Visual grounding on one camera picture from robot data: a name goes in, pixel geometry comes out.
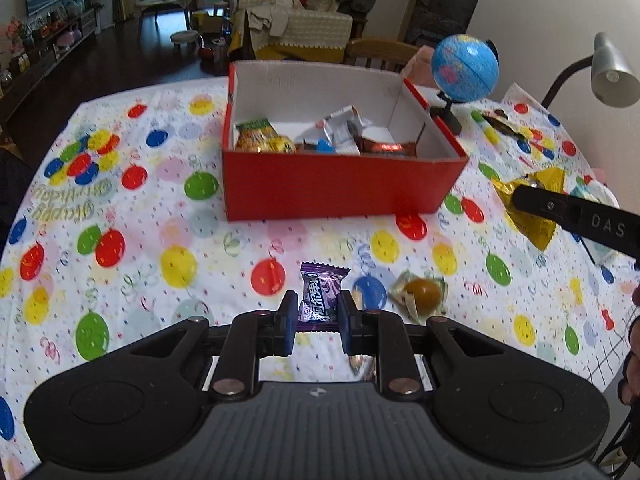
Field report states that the blue cookie packet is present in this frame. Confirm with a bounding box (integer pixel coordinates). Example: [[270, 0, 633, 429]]
[[316, 139, 335, 154]]

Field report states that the yellow candy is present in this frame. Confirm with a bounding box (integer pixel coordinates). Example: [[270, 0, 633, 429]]
[[491, 167, 565, 252]]

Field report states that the blue desk globe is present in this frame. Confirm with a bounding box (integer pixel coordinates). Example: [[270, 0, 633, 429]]
[[430, 34, 499, 136]]

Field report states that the silver desk lamp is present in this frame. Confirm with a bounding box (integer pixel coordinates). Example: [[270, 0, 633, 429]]
[[541, 32, 640, 108]]

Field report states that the brown cake gold label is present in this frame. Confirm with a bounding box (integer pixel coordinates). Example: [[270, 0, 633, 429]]
[[348, 356, 375, 382]]

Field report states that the dark wrapper on table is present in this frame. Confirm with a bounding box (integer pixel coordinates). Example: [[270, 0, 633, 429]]
[[480, 112, 526, 140]]

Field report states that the small round stool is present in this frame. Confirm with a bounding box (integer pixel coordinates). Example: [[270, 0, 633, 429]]
[[170, 29, 201, 54]]

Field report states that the dark brown shiny snack bag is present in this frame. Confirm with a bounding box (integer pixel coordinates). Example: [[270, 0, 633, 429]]
[[352, 125, 425, 158]]

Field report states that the purple candy packet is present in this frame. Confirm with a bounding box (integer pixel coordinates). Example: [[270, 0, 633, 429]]
[[297, 261, 350, 332]]

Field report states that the clear egg snack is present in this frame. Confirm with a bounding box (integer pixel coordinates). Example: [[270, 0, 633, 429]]
[[388, 270, 448, 324]]

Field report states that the tissue pack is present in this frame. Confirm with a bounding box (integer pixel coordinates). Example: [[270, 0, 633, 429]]
[[570, 179, 626, 266]]

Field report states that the red cardboard box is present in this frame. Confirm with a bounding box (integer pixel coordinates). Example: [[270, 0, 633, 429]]
[[221, 61, 469, 221]]

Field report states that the sofa with cream cover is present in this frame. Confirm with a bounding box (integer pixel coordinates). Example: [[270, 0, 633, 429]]
[[229, 0, 352, 64]]

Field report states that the pink cloth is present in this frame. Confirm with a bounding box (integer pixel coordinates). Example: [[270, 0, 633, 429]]
[[400, 46, 437, 88]]

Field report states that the wooden chair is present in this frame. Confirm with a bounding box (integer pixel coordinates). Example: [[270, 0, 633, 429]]
[[343, 38, 418, 73]]

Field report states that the person right hand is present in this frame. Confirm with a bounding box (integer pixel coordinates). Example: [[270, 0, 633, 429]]
[[617, 315, 640, 405]]

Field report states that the tv cabinet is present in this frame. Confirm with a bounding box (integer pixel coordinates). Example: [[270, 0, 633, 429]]
[[1, 9, 99, 127]]

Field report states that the coffee table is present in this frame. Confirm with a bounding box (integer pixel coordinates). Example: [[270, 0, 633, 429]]
[[134, 0, 194, 35]]

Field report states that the balloon pattern tablecloth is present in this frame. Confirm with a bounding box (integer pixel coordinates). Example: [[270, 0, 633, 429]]
[[1, 79, 639, 479]]

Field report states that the red yellow rice cracker bag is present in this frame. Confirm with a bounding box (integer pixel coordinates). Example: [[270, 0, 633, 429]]
[[235, 131, 296, 153]]

